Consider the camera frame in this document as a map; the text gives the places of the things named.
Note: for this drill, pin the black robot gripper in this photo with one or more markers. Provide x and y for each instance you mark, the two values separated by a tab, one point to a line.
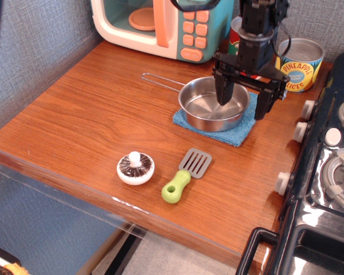
252	67

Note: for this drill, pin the stainless steel pan with handle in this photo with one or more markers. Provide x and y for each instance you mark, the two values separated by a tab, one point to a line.
199	105

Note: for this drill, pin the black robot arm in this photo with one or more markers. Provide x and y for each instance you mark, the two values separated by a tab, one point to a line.
261	19

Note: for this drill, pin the blue folded cloth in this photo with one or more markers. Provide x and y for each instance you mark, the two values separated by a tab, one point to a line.
234	136

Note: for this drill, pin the toy pineapple slices can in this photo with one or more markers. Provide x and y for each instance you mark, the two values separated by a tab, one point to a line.
300	59

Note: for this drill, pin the toy tomato sauce can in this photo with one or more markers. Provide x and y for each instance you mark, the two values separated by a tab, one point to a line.
234	38

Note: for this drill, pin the teal toy microwave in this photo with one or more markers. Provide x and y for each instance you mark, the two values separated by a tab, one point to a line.
159	28

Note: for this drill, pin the toy mushroom slice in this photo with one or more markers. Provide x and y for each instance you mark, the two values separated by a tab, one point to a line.
135	168

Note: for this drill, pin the black toy stove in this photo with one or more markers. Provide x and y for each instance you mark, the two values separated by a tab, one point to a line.
310	239

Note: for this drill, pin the orange fuzzy object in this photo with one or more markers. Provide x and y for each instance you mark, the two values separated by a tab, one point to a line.
13	269

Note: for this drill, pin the green handled grey toy spatula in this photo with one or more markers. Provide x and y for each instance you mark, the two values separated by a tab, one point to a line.
193	165

